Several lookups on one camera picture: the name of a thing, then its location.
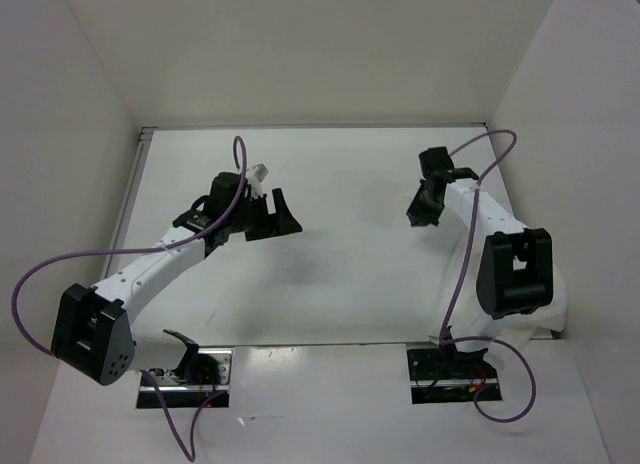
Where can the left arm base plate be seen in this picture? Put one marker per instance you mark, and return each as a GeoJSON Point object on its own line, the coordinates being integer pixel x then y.
{"type": "Point", "coordinates": [208, 382]}

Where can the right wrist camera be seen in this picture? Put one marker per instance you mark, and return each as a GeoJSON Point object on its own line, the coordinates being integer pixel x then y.
{"type": "Point", "coordinates": [464, 173]}

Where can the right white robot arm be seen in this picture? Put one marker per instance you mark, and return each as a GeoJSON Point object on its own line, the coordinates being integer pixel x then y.
{"type": "Point", "coordinates": [515, 277]}

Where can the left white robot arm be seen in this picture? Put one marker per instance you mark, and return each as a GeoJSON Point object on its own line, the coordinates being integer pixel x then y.
{"type": "Point", "coordinates": [93, 326]}

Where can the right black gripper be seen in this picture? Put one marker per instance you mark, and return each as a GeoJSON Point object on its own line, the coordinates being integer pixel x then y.
{"type": "Point", "coordinates": [418, 216]}

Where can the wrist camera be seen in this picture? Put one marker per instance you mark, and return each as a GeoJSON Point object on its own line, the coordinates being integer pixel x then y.
{"type": "Point", "coordinates": [256, 175]}
{"type": "Point", "coordinates": [464, 173]}

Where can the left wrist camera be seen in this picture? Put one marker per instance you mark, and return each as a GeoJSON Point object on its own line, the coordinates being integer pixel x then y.
{"type": "Point", "coordinates": [256, 175]}

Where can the white pleated skirt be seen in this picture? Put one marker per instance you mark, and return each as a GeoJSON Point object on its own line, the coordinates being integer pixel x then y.
{"type": "Point", "coordinates": [468, 319]}

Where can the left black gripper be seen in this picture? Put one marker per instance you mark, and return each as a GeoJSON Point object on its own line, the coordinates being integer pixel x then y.
{"type": "Point", "coordinates": [279, 223]}

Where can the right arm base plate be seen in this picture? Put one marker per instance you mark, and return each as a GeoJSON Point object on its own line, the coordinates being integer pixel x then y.
{"type": "Point", "coordinates": [439, 375]}

